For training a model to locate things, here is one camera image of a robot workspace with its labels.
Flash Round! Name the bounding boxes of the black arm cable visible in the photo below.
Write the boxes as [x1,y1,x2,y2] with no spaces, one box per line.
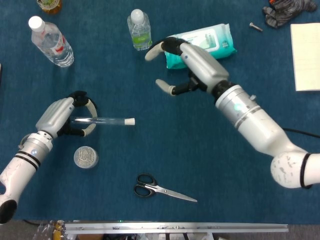
[282,127,320,139]

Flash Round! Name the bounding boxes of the amber tea bottle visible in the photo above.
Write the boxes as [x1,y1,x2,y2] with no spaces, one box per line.
[36,0,63,15]

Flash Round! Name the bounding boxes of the aluminium rail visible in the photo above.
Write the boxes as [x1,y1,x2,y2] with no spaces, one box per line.
[64,222,289,235]

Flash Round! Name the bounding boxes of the small clear green-label bottle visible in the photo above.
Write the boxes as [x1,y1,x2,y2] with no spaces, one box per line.
[126,8,153,51]

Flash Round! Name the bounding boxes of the large clear red-label water bottle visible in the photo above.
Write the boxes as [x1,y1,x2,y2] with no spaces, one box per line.
[27,15,75,68]

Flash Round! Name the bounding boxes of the round clear jar of screws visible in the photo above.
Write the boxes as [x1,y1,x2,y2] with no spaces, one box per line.
[73,145,99,170]

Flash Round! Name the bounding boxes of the grey black work glove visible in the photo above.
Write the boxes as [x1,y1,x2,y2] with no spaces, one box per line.
[261,0,319,29]

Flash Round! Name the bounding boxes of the white orange book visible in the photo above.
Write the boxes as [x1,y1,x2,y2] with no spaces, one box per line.
[290,22,320,92]

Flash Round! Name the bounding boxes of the metal bolt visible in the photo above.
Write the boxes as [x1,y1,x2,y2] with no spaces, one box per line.
[248,22,264,33]

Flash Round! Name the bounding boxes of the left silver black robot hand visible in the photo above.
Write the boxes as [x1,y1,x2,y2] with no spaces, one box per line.
[35,90,98,138]

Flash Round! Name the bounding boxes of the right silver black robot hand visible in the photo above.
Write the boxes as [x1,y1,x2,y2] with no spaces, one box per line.
[144,36,230,96]

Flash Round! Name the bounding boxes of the crumpled clear plastic bag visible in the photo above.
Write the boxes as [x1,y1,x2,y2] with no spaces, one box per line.
[32,219,66,240]

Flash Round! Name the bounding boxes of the green wet wipes pack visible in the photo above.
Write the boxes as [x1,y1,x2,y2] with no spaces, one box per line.
[165,23,238,70]

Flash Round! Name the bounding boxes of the black-handled scissors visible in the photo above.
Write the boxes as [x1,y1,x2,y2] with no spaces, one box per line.
[133,173,198,203]

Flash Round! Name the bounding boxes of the teal table cloth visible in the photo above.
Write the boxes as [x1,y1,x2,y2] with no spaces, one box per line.
[0,0,320,225]

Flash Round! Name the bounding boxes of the clear glass test tube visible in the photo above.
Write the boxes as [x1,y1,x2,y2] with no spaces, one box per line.
[70,117,127,126]

